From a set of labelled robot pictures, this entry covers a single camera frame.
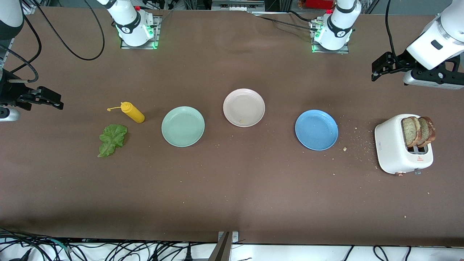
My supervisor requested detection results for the green lettuce leaf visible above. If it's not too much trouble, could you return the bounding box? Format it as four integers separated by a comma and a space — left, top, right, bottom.
97, 124, 128, 158

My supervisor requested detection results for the blue plate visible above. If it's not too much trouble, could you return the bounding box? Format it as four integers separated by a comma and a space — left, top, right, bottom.
295, 109, 339, 151

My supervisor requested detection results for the red box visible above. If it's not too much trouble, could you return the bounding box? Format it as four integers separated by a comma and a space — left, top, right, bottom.
306, 0, 335, 10

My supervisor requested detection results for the aluminium frame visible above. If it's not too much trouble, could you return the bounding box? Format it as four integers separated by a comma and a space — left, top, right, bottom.
211, 0, 265, 12

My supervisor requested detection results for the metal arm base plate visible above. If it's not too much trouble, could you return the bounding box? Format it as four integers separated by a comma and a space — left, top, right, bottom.
120, 15, 161, 50
311, 20, 350, 54

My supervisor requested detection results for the aluminium profile bracket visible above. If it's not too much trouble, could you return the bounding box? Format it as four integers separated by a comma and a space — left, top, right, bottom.
208, 231, 240, 261

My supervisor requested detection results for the beige plate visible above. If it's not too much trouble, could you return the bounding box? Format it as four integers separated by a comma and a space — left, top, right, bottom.
223, 88, 266, 128

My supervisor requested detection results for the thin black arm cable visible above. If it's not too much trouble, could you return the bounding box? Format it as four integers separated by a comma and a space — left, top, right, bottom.
0, 14, 42, 84

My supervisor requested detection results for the mint green plate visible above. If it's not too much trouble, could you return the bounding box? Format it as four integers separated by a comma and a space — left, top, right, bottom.
161, 106, 206, 148

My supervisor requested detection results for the black cable tangle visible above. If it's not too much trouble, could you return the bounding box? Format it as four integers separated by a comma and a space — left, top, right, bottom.
0, 228, 218, 261

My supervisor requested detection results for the brown bread slice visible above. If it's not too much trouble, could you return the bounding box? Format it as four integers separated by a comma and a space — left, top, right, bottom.
402, 116, 423, 148
417, 116, 436, 148

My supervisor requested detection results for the black table cable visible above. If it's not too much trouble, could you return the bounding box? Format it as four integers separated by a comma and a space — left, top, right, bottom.
259, 10, 321, 32

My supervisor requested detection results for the yellow mustard squeeze bottle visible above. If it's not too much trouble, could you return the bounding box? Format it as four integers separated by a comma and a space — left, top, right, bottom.
107, 102, 145, 124

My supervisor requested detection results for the white toaster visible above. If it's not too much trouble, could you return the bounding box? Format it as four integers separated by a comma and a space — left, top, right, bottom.
374, 114, 434, 176

